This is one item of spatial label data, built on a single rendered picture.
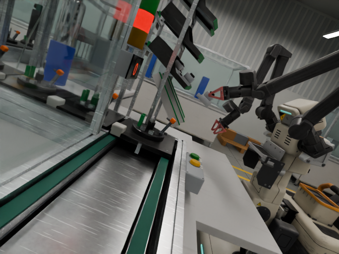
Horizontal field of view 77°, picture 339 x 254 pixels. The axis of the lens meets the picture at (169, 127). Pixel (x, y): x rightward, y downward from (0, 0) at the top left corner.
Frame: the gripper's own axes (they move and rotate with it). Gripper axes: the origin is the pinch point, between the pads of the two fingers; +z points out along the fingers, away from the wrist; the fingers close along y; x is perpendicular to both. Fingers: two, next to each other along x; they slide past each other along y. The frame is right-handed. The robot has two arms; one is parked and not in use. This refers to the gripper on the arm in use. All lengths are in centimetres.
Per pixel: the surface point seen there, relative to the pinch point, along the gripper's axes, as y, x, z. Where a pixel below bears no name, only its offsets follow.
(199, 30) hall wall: -796, -283, 94
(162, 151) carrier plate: 39.2, 19.2, 14.9
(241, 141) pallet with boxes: -543, 132, -29
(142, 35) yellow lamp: 52, -17, 13
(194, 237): 58, 39, 2
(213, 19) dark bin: 8.0, -32.9, -4.7
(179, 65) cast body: 4.0, -16.0, 13.4
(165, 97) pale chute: 7.9, -1.0, 21.2
